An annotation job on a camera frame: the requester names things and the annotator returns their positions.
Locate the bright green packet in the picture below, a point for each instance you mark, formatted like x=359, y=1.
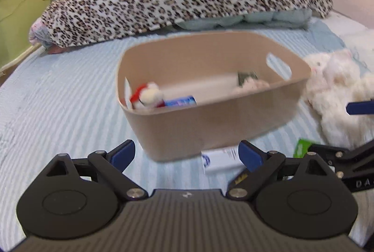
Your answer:
x=302, y=148

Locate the white and blue box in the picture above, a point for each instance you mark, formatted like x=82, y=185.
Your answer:
x=217, y=161

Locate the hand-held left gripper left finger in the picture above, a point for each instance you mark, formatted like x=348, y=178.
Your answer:
x=124, y=154

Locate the dark green patterned packet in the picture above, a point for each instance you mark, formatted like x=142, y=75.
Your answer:
x=247, y=77

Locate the yellow and black packet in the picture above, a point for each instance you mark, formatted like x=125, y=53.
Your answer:
x=239, y=180

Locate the white fluffy plush toy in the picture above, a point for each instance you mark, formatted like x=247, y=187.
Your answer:
x=336, y=94

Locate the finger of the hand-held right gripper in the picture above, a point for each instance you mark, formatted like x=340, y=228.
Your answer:
x=361, y=107
x=343, y=154

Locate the white pillow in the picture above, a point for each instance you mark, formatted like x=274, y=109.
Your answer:
x=355, y=36

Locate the blue toothpaste tube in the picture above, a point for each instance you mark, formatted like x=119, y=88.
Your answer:
x=181, y=101

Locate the small red white plush toy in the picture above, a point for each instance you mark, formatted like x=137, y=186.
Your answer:
x=149, y=95

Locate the beige storage bin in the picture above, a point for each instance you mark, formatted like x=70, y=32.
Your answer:
x=210, y=126

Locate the pink floral cloth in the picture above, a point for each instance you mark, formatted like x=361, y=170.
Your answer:
x=39, y=34

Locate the white card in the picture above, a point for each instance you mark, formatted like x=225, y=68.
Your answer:
x=128, y=93

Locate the light blue quilt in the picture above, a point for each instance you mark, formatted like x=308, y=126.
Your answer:
x=263, y=20

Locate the pale pink fluffy toy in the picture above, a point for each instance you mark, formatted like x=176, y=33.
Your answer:
x=254, y=85

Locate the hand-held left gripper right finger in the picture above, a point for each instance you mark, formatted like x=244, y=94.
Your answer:
x=249, y=154

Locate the blue striped bed sheet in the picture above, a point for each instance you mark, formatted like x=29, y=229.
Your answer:
x=58, y=100

